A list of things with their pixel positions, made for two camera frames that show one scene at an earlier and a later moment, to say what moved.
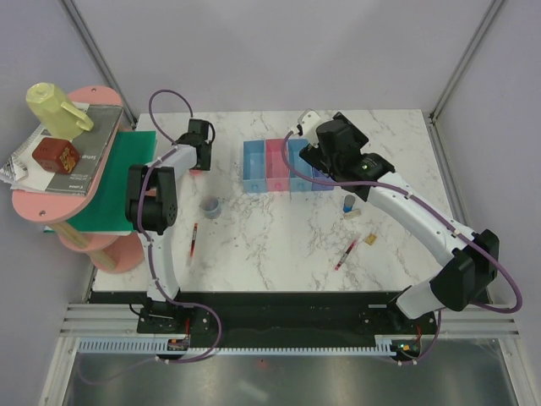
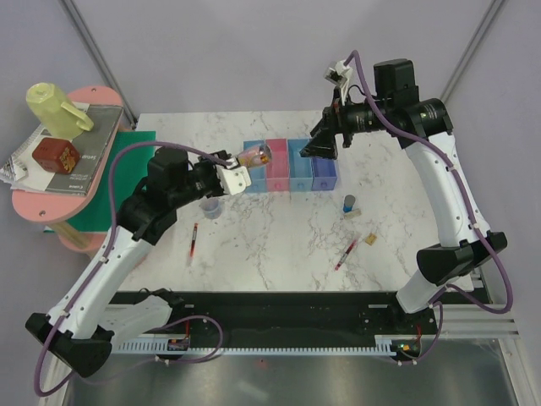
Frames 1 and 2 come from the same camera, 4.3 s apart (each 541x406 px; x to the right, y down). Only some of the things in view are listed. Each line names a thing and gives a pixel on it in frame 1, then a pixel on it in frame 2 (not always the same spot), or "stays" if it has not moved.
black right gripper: (314, 156) → (323, 144)
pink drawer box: (277, 173) stays
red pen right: (346, 255) stays
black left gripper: (206, 165) → (210, 165)
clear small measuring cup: (210, 206) stays
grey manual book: (92, 148) stays
